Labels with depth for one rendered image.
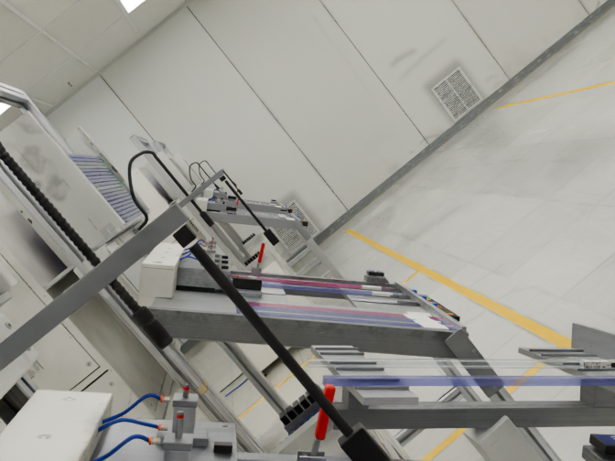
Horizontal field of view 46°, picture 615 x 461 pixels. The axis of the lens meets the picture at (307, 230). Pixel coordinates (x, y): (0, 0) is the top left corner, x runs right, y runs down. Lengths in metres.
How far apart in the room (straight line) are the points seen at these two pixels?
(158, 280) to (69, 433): 1.08
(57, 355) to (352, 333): 0.63
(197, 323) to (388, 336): 0.42
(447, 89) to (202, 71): 2.77
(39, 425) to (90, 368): 0.91
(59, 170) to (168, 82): 6.61
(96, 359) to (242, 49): 6.87
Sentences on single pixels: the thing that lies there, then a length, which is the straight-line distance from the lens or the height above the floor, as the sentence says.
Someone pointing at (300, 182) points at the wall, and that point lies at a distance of 8.25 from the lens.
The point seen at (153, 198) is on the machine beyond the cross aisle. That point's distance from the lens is 5.14.
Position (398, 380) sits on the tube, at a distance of 0.96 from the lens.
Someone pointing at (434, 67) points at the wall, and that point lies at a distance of 8.61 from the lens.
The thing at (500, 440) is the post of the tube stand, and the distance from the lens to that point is 1.14.
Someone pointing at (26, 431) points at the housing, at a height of 1.27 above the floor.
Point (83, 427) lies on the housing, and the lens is 0.74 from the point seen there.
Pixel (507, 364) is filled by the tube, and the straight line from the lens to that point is 1.14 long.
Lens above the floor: 1.35
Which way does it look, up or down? 8 degrees down
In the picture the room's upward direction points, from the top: 39 degrees counter-clockwise
